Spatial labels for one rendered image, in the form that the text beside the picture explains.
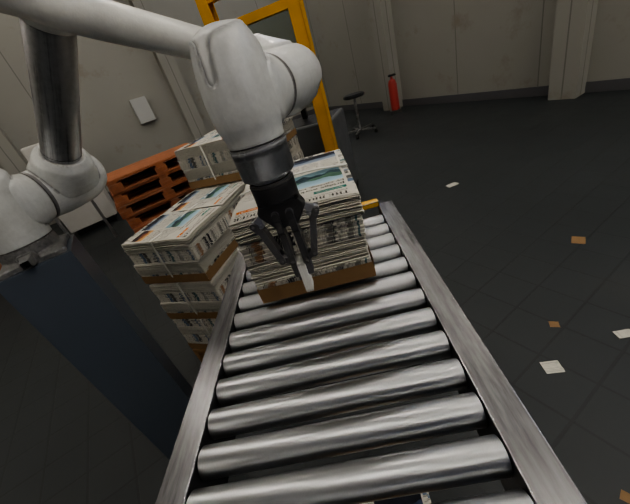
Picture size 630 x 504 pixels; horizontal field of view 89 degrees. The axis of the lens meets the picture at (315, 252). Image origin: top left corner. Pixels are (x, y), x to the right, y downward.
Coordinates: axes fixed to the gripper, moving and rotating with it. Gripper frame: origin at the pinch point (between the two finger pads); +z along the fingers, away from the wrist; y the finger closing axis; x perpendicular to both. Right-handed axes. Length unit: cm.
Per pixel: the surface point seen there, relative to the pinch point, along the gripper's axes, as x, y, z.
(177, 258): -65, 61, 20
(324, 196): -11.6, -7.3, -9.8
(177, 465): 24.5, 25.6, 13.2
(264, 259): -10.6, 9.8, 0.5
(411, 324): 5.8, -17.5, 13.9
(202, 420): 17.5, 23.3, 13.2
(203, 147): -122, 51, -11
